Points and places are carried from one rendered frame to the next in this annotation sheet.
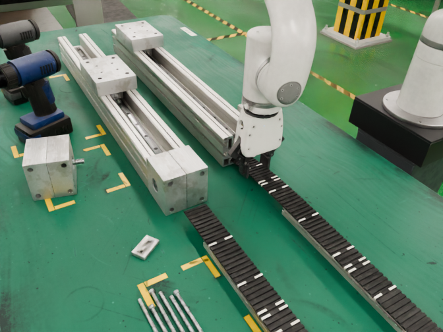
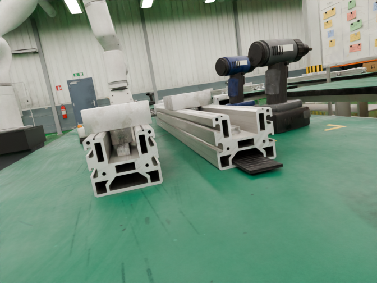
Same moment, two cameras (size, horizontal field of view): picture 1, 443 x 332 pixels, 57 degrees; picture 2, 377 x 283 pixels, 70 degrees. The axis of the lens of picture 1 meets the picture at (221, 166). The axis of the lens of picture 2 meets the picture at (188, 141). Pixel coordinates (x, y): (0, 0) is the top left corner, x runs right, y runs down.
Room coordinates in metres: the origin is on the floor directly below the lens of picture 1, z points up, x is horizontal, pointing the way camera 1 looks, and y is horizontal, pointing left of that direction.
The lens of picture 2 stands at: (1.82, 0.60, 0.91)
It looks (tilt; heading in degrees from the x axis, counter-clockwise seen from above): 10 degrees down; 201
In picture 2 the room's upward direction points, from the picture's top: 9 degrees counter-clockwise
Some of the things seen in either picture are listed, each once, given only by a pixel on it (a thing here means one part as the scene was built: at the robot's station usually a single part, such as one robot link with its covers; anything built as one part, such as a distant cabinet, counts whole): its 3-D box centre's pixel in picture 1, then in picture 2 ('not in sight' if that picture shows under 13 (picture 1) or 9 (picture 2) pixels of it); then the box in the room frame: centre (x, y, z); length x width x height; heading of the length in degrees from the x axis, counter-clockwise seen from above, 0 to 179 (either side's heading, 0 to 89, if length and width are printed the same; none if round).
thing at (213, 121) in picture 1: (171, 82); (125, 132); (1.15, 0.17, 0.82); 0.80 x 0.10 x 0.09; 32
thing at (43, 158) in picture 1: (57, 166); (222, 106); (0.70, 0.36, 0.83); 0.11 x 0.10 x 0.10; 108
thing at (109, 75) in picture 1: (108, 78); (186, 104); (1.05, 0.33, 0.87); 0.16 x 0.11 x 0.07; 32
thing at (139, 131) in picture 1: (110, 94); (188, 121); (1.05, 0.33, 0.82); 0.80 x 0.10 x 0.09; 32
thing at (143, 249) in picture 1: (146, 247); not in sight; (0.52, 0.14, 0.78); 0.05 x 0.03 x 0.01; 155
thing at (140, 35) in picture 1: (139, 39); (119, 121); (1.37, 0.30, 0.87); 0.16 x 0.11 x 0.07; 32
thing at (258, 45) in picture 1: (266, 64); (115, 67); (0.76, -0.08, 1.06); 0.09 x 0.08 x 0.13; 19
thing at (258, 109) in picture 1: (261, 101); (119, 85); (0.76, -0.08, 0.98); 0.09 x 0.08 x 0.03; 122
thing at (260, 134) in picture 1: (259, 126); (121, 99); (0.76, -0.08, 0.92); 0.10 x 0.07 x 0.11; 122
